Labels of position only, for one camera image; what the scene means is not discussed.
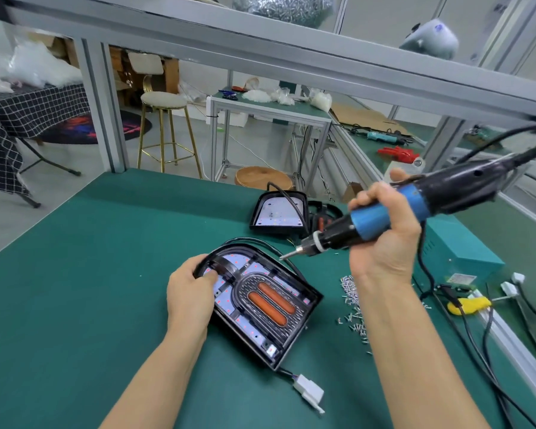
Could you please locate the stack of unassembled lamp housings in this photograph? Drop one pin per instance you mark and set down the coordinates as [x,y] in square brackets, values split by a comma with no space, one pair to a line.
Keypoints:
[281,212]

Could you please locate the yellow plug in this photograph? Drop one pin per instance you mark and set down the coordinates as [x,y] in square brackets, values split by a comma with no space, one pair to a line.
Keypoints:
[469,304]

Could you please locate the white power strip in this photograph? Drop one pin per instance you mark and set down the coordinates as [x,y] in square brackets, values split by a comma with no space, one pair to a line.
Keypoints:
[402,169]

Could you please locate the white crumpled bag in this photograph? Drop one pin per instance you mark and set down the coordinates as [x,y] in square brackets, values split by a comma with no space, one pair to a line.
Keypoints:
[321,100]

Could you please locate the black lamp housing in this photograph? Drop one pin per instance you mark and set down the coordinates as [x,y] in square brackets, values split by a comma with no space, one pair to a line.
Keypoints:
[232,321]

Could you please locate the aluminium shelf frame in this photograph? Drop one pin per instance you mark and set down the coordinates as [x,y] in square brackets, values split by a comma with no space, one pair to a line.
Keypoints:
[295,53]

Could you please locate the colourful round rug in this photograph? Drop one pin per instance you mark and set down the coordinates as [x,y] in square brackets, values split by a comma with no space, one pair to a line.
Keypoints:
[98,129]

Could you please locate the round brown wooden stool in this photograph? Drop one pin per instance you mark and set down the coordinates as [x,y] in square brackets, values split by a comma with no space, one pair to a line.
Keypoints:
[264,177]

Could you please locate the teal hand tool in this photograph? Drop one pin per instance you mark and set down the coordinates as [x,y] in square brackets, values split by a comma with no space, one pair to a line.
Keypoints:
[381,136]

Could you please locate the person's right hand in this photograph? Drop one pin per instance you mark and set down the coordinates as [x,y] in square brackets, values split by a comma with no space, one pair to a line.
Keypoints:
[389,241]

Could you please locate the person's left hand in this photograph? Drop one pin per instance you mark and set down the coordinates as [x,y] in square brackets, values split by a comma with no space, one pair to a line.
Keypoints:
[192,299]

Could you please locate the brown wooden cabinet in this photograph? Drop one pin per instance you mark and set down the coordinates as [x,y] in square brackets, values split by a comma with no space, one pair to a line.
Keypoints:
[156,71]

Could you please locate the white plastic bags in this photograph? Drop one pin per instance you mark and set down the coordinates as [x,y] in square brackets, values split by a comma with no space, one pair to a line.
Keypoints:
[31,62]

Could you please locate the small green workbench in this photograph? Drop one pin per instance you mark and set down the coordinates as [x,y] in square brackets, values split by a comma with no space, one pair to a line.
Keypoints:
[268,107]

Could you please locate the blue black electric screwdriver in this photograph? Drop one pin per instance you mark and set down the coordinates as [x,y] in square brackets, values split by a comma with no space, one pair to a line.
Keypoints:
[456,185]

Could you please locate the red tool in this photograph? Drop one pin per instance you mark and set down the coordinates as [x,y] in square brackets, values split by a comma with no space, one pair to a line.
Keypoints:
[398,154]

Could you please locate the clear bag of screws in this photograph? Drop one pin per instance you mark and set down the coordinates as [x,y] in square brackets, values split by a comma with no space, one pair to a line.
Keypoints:
[286,6]

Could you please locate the black checked cloth table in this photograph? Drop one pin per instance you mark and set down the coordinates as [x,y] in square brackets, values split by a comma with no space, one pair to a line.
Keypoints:
[27,129]

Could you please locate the person's right forearm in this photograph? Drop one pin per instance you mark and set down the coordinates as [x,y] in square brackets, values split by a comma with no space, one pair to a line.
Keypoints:
[420,353]

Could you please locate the teal power supply box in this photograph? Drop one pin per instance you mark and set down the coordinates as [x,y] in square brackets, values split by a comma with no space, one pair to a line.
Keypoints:
[460,250]

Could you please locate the person's left forearm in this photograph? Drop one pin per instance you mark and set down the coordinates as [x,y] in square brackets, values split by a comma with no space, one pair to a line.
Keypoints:
[156,384]

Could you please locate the heap of small silver screws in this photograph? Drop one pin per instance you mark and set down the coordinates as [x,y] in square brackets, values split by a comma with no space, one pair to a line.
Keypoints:
[353,304]

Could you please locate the round beige stool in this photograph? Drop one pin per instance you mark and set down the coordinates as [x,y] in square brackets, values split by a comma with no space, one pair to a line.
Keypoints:
[163,100]

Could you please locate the white handheld device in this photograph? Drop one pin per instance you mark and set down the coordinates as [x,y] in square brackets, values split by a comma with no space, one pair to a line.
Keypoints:
[429,38]

